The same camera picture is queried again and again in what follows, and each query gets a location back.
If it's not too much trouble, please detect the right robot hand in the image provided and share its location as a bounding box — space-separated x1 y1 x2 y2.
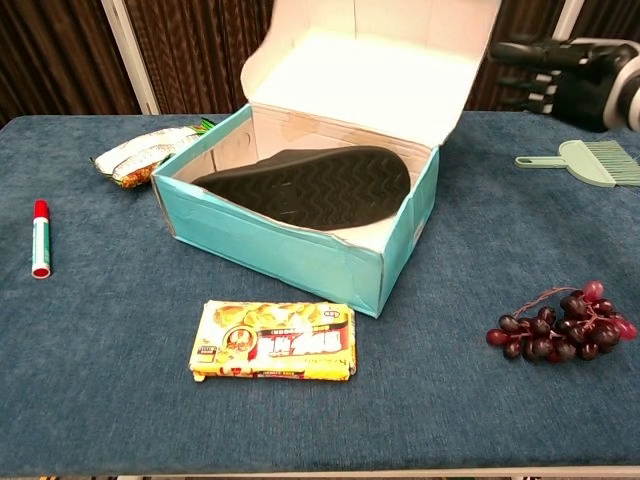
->
488 37 640 134

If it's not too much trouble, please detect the black shoe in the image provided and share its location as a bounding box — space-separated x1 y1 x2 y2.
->
192 145 412 233

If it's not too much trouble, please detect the light blue shoe box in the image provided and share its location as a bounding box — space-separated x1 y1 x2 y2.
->
151 0 501 320

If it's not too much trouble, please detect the dark brown partition panel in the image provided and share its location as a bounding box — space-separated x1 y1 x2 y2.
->
552 0 640 51
464 0 576 114
0 0 151 127
102 0 279 117

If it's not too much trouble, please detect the mint green hand brush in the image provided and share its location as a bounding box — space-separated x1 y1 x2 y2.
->
514 139 640 189

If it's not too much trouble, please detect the dark red grape bunch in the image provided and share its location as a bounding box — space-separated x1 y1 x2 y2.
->
485 280 639 365

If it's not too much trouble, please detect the yellow snack packet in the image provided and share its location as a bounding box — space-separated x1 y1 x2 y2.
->
188 299 358 384

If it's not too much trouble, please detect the white green snack packet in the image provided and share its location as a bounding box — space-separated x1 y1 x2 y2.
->
89 116 216 190

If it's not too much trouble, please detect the dark blue table cloth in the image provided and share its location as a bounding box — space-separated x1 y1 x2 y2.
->
0 110 640 476

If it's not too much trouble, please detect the red capped marker pen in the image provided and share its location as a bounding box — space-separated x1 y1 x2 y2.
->
30 199 53 279

